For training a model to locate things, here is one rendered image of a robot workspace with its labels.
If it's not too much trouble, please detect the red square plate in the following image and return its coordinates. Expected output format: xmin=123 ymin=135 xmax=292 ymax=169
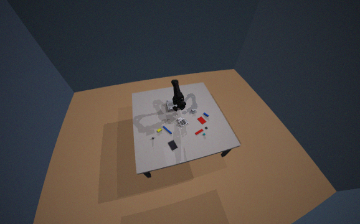
xmin=198 ymin=117 xmax=207 ymax=124

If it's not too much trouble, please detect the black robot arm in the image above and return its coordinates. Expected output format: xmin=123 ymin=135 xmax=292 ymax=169
xmin=171 ymin=80 xmax=185 ymax=110

